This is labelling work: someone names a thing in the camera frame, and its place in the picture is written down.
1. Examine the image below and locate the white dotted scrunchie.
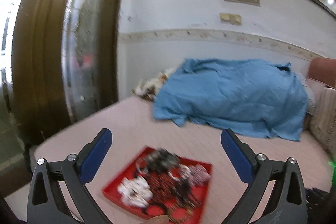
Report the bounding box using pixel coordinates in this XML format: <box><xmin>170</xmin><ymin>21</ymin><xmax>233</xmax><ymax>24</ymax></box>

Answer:
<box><xmin>117</xmin><ymin>176</ymin><xmax>153</xmax><ymax>208</ymax></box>

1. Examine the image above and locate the red white checked scrunchie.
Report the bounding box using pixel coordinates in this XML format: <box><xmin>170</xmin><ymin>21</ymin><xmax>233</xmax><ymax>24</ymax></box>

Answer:
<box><xmin>188</xmin><ymin>164</ymin><xmax>211</xmax><ymax>187</ymax></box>

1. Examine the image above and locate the black hair tie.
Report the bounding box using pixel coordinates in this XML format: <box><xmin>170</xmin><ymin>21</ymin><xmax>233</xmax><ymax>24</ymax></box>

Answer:
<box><xmin>142</xmin><ymin>202</ymin><xmax>169</xmax><ymax>217</ymax></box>

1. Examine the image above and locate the green bead pearl bracelet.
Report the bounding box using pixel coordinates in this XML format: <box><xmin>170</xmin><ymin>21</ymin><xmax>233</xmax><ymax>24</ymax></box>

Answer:
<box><xmin>135</xmin><ymin>156</ymin><xmax>150</xmax><ymax>175</ymax></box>

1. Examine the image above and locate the black hair claw clip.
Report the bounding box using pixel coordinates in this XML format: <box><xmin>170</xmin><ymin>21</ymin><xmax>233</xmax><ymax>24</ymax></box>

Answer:
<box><xmin>174</xmin><ymin>179</ymin><xmax>201</xmax><ymax>208</ymax></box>

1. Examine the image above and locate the leopard print scrunchie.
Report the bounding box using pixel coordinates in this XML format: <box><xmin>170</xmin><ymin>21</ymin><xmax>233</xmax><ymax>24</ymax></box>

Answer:
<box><xmin>167</xmin><ymin>205</ymin><xmax>200</xmax><ymax>224</ymax></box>

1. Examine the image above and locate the red dotted scrunchie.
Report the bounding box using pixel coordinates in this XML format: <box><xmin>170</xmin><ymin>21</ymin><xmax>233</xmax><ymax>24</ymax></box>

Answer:
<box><xmin>145</xmin><ymin>173</ymin><xmax>180</xmax><ymax>203</ymax></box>

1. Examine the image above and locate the grey tulle scrunchie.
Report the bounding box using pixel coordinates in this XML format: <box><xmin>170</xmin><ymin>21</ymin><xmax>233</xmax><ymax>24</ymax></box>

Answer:
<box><xmin>145</xmin><ymin>149</ymin><xmax>180</xmax><ymax>173</ymax></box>

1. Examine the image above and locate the person right hand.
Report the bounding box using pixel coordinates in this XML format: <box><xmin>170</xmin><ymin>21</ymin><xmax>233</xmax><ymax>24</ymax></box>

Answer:
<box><xmin>141</xmin><ymin>215</ymin><xmax>170</xmax><ymax>224</ymax></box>

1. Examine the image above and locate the striped floral cushion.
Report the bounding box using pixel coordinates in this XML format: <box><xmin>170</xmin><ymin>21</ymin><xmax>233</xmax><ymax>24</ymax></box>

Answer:
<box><xmin>309</xmin><ymin>88</ymin><xmax>335</xmax><ymax>161</ymax></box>

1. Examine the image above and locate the blue blanket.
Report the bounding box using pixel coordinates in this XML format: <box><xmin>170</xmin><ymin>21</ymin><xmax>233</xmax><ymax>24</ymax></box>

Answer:
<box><xmin>153</xmin><ymin>59</ymin><xmax>308</xmax><ymax>141</ymax></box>

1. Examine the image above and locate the red shallow tray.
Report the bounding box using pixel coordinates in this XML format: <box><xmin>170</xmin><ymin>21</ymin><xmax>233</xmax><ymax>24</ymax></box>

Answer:
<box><xmin>102</xmin><ymin>147</ymin><xmax>212</xmax><ymax>223</ymax></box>

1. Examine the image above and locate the pink quilted bed cover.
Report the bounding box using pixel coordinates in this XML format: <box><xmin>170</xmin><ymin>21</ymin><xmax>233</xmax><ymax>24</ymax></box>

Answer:
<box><xmin>4</xmin><ymin>95</ymin><xmax>332</xmax><ymax>224</ymax></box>

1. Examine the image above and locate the pink headboard cushion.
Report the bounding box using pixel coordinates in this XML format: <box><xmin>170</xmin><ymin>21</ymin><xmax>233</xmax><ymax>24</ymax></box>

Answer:
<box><xmin>307</xmin><ymin>57</ymin><xmax>336</xmax><ymax>88</ymax></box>

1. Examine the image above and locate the floral quilt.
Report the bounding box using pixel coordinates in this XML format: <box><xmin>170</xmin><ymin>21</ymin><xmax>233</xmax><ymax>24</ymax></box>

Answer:
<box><xmin>132</xmin><ymin>68</ymin><xmax>176</xmax><ymax>102</ymax></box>

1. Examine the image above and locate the wooden glass door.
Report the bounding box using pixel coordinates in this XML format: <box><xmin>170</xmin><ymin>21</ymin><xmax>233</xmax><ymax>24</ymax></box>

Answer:
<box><xmin>1</xmin><ymin>0</ymin><xmax>121</xmax><ymax>145</ymax></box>

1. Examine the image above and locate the beige wall switch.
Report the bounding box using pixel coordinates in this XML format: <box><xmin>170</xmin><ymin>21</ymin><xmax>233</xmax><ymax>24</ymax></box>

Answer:
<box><xmin>219</xmin><ymin>13</ymin><xmax>242</xmax><ymax>26</ymax></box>

